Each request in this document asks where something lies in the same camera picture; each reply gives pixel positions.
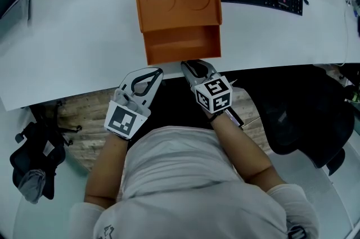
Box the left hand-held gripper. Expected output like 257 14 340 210
103 67 164 139

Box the person's right forearm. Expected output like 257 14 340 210
209 112 287 191

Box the orange box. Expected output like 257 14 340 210
134 0 223 34

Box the grey cloth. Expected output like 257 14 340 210
18 169 47 204

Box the black office chair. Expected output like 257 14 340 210
10 100 83 205
261 66 356 177

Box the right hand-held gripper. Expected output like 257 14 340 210
181 59 244 128

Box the person's white t-shirt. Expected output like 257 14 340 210
70 125 320 239

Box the person's left forearm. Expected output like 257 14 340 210
84 132 133 209

